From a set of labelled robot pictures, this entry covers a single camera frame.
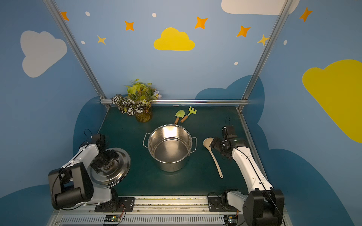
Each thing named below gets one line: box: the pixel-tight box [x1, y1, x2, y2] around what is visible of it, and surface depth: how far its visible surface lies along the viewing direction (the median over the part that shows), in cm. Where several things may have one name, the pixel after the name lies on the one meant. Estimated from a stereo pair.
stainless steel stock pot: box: [142, 124, 198, 172], surface depth 90 cm
